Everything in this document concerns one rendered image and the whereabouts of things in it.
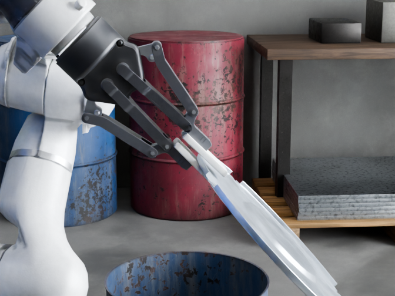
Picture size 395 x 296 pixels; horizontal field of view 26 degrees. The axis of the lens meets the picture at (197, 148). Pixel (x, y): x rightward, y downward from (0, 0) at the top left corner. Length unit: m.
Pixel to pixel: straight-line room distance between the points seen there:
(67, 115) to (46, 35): 0.47
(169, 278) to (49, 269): 1.10
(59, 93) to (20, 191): 0.17
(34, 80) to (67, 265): 0.30
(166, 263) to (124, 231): 1.69
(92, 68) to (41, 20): 0.08
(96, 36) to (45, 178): 0.50
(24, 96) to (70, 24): 0.47
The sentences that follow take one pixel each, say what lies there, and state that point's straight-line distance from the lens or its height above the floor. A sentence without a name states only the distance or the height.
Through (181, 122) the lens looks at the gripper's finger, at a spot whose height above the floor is 1.10.
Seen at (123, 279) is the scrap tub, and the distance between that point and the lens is 2.33.
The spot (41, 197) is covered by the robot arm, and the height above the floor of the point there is 0.91.
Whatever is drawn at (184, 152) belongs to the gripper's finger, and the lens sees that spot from 1.00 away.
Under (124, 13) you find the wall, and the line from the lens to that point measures 4.64.
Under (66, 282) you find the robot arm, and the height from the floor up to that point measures 0.80.
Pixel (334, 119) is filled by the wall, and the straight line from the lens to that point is 4.86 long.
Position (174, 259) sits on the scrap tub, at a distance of 2.40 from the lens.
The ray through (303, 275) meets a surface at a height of 0.94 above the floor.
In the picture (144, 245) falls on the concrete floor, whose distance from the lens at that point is 3.89.
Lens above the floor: 1.30
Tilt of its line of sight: 13 degrees down
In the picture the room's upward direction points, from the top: straight up
